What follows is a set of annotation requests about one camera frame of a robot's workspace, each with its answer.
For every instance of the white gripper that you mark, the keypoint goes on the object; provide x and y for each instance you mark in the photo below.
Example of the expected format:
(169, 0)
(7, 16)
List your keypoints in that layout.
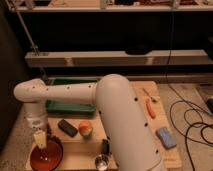
(40, 139)

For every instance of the red orange bowl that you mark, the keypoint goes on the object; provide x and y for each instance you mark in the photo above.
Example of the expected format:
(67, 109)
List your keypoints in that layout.
(46, 159)

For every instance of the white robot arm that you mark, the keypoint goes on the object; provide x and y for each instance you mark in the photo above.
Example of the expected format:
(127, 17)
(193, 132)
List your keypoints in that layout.
(122, 116)

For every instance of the green plastic tray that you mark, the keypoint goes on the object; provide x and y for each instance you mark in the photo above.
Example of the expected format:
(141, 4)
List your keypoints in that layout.
(55, 107)

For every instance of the bunch of dark grapes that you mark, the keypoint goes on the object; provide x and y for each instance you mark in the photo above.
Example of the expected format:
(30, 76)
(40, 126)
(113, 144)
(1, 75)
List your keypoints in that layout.
(51, 135)

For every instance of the dark brown rectangular block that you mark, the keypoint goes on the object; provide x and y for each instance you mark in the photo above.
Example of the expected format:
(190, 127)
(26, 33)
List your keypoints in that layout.
(67, 128)

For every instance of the wooden board table mat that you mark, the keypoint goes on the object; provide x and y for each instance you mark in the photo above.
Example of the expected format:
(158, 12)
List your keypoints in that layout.
(80, 153)

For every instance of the orange peach fruit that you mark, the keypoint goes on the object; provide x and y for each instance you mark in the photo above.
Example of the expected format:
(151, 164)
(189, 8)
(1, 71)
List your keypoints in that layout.
(85, 128)

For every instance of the small metal cup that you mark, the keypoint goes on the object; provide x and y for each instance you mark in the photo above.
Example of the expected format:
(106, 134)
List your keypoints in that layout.
(102, 162)

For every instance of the small black box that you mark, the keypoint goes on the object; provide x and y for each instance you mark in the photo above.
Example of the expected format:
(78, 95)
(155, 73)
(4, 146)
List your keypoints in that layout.
(105, 147)

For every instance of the metal support pole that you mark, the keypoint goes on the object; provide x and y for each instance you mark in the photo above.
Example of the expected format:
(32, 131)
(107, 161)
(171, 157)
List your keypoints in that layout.
(34, 47)

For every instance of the blue sponge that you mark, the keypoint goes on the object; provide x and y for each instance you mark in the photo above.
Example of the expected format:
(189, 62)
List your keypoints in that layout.
(166, 138)

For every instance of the black object on shelf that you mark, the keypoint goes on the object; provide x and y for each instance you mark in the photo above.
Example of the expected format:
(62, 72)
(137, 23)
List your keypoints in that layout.
(139, 49)

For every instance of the white upper shelf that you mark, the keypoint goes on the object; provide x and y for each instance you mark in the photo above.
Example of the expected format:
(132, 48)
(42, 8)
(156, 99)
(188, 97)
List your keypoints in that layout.
(109, 5)

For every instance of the white shelf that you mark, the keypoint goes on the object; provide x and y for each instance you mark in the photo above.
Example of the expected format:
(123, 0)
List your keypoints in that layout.
(117, 58)
(109, 5)

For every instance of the white lower shelf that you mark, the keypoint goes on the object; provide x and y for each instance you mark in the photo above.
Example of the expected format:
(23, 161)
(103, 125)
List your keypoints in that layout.
(117, 58)

